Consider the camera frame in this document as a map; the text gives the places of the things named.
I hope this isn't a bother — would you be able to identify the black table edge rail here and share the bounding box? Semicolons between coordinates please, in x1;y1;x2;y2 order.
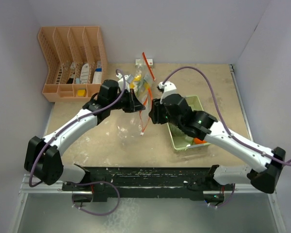
62;166;235;202

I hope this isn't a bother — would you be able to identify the clear zip bag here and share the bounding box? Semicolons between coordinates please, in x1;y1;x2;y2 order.
118;87;153;146
129;52;156;102

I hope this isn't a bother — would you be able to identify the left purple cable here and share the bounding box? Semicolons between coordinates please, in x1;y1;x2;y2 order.
29;68;126;216

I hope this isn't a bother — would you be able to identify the purple cable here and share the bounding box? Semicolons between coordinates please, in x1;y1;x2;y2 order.
29;68;126;216
161;66;291;209

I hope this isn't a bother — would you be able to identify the white remote in organizer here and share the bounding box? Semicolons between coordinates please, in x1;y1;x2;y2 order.
80;63;90;84

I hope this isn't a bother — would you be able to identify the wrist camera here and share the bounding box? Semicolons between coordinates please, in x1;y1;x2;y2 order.
117;73;134;91
157;81;177;104

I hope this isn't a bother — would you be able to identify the small green white box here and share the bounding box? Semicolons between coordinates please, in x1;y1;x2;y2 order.
135;58;154;68

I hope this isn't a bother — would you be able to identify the yellow item in organizer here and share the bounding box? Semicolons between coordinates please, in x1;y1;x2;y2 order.
77;89;86;97

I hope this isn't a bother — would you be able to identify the netted green melon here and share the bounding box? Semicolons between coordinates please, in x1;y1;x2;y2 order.
169;123;184;137

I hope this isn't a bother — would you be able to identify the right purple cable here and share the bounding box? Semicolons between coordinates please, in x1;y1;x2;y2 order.
161;66;291;209

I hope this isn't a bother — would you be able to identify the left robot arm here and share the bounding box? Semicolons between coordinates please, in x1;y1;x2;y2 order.
24;80;145;190

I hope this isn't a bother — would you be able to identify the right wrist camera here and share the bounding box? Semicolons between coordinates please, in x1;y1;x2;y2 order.
157;81;177;104

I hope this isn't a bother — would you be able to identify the yellow banana bunch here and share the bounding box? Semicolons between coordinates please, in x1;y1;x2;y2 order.
132;74;152;98

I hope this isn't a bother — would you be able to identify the white blue box organizer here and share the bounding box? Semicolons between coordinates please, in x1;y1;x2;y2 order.
92;61;102;84

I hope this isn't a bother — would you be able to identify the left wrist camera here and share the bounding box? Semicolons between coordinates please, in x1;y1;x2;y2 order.
117;73;134;91

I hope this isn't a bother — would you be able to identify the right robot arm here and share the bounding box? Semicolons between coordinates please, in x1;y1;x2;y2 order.
149;94;286;194

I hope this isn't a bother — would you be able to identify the orange fruit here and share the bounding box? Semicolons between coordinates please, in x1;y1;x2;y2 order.
194;138;207;145

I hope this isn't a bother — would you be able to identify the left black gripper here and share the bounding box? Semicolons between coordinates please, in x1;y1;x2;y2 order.
109;88;145;113

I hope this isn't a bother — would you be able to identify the pale green plastic basket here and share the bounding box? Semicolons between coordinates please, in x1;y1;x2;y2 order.
167;95;211;153

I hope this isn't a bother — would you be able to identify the peach desk organizer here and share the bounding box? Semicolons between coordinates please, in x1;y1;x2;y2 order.
38;26;108;102

